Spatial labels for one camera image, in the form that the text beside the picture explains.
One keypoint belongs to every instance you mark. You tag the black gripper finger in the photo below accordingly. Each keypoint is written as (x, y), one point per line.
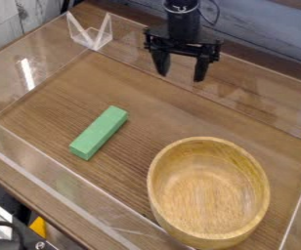
(200, 68)
(160, 59)

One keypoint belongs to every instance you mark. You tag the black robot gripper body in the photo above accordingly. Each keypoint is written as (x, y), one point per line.
(179, 37)

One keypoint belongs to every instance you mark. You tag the green rectangular block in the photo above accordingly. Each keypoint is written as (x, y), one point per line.
(92, 138)

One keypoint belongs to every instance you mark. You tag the brown wooden bowl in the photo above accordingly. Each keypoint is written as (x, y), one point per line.
(208, 191)

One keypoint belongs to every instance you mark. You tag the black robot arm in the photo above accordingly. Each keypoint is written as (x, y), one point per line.
(188, 4)

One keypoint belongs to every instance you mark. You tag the yellow and black device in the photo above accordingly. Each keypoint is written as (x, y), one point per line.
(40, 235)

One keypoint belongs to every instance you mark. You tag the clear acrylic corner bracket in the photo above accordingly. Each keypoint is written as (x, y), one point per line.
(93, 38)

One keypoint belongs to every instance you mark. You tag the clear acrylic enclosure walls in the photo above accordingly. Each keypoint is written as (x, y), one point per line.
(57, 85)

